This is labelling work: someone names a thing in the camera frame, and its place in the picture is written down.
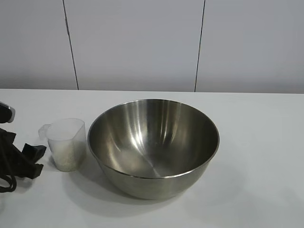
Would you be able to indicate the stainless steel mixing bowl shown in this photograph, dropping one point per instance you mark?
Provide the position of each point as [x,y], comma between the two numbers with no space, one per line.
[152,187]

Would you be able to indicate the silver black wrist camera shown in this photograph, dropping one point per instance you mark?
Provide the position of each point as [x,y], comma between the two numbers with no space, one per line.
[4,114]

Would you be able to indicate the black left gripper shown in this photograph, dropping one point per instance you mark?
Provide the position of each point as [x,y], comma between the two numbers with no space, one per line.
[10,156]

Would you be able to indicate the clear plastic measuring cup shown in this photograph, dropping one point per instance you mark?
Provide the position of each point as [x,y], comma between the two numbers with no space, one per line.
[69,133]

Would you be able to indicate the white rice grains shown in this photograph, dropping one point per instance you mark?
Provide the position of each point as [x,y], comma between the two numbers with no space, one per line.
[67,161]

